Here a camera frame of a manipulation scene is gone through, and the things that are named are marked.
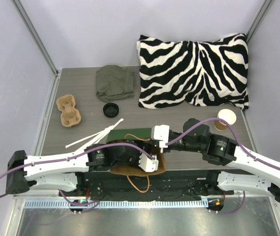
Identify zebra print pillow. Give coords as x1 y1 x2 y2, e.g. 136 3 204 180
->
136 33 249 110

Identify purple cable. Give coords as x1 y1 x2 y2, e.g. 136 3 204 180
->
0 143 155 212
165 118 280 216

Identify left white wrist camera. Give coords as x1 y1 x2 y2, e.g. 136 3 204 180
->
138 154 159 173

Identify white paper straw upper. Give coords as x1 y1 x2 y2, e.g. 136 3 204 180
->
100 118 124 137

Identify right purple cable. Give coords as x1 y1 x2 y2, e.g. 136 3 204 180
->
165 118 280 216

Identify olive green folded cloth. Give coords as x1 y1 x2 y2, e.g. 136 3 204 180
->
95 65 134 103

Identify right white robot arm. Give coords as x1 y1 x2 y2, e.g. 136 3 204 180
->
158 118 280 203

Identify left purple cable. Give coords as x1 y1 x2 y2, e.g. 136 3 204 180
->
0 143 155 212

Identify white paper straw lower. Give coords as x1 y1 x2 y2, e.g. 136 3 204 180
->
75 128 110 153

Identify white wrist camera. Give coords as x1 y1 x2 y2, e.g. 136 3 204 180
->
151 125 170 153
138 154 159 173

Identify green paper gift bag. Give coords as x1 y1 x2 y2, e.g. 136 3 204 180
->
105 127 167 194

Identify brown pulp cup carrier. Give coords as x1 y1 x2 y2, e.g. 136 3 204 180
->
56 94 82 127

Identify aluminium front rail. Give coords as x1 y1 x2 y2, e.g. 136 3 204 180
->
13 191 280 209

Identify white paper straw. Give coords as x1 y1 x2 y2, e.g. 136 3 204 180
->
65 126 115 149
75 128 110 153
100 118 124 137

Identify brown paper cups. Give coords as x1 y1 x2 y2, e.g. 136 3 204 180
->
215 109 237 131

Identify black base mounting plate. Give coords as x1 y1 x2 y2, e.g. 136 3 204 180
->
64 170 234 197

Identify black plastic cup lid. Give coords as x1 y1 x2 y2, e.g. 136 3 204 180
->
102 103 119 118

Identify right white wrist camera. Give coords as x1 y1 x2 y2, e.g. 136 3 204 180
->
151 125 170 153

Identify white paper straw middle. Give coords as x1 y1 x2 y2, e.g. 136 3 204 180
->
65 126 115 149

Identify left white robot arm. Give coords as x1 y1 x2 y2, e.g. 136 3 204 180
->
5 140 159 196

